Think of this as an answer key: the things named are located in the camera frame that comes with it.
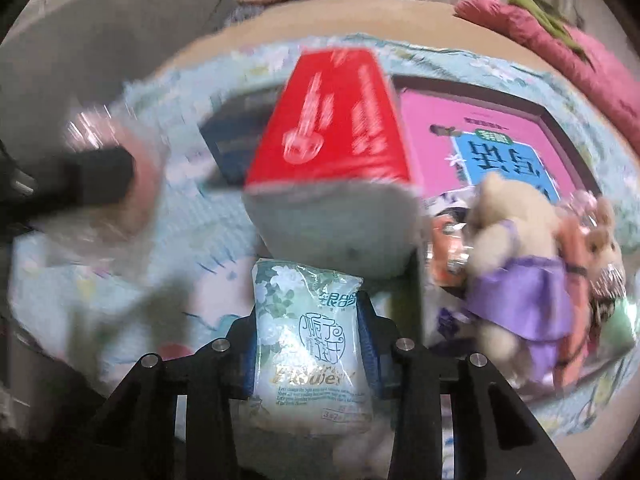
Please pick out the grey quilted headboard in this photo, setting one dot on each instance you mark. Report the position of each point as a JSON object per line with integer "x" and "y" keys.
{"x": 100, "y": 35}

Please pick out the orange print tissue pack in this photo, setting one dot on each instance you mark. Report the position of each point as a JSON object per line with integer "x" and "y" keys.
{"x": 445, "y": 250}

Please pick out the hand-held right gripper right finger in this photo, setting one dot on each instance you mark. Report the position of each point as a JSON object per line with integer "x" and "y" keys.
{"x": 425, "y": 385}

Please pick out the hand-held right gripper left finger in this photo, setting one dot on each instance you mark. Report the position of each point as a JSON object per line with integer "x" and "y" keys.
{"x": 200, "y": 385}

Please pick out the dark floral cloth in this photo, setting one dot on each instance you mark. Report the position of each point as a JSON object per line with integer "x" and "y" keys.
{"x": 245, "y": 12}

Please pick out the pink duvet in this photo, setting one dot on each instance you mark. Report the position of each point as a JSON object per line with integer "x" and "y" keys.
{"x": 590, "y": 70}

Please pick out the green cloth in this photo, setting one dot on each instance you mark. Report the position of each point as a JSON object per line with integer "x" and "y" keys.
{"x": 545, "y": 17}

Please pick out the clear plastic bag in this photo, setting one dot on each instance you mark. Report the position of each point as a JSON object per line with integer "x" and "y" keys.
{"x": 142, "y": 200}

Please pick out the black box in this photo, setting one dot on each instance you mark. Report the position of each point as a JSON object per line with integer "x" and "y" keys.
{"x": 235, "y": 135}

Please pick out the red tissue pack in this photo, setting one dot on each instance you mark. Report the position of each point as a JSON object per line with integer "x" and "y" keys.
{"x": 340, "y": 125}

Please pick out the pink box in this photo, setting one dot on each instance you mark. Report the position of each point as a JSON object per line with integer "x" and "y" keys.
{"x": 440, "y": 125}

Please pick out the beige bed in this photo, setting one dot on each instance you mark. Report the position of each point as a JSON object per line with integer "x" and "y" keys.
{"x": 400, "y": 15}

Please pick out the plush bear purple dress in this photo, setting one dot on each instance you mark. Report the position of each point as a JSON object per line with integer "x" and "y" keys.
{"x": 515, "y": 280}

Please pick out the green round pouch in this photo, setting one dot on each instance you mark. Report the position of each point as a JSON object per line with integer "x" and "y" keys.
{"x": 620, "y": 330}

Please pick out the floral tissue packet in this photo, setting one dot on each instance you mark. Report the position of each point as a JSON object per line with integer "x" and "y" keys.
{"x": 310, "y": 340}

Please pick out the plush bear pink dress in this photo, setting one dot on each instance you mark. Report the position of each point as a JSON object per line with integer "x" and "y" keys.
{"x": 600, "y": 245}

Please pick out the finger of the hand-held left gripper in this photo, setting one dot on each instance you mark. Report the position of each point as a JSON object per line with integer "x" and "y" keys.
{"x": 85, "y": 177}

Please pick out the printed cartoon cat blanket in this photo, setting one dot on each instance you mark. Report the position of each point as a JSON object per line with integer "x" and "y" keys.
{"x": 210, "y": 240}

